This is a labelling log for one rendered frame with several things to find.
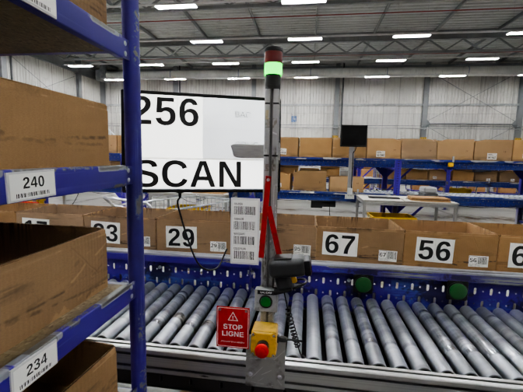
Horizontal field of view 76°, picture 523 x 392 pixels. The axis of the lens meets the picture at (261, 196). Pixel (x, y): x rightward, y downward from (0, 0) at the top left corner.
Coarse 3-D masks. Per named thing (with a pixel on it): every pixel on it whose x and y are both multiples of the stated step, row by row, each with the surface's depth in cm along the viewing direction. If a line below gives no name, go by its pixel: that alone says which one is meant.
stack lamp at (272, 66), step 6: (270, 54) 90; (276, 54) 90; (282, 54) 91; (270, 60) 90; (276, 60) 90; (282, 60) 92; (270, 66) 90; (276, 66) 90; (282, 66) 92; (270, 72) 91; (276, 72) 91
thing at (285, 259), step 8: (280, 256) 93; (288, 256) 92; (296, 256) 93; (304, 256) 94; (272, 264) 91; (280, 264) 90; (288, 264) 90; (296, 264) 90; (304, 264) 90; (272, 272) 91; (280, 272) 90; (288, 272) 90; (296, 272) 90; (304, 272) 90; (280, 280) 92; (288, 280) 92; (296, 280) 93; (280, 288) 92; (288, 288) 92
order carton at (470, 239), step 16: (400, 224) 177; (416, 224) 176; (432, 224) 174; (448, 224) 173; (464, 224) 172; (416, 240) 149; (464, 240) 146; (480, 240) 145; (496, 240) 144; (464, 256) 146; (496, 256) 145
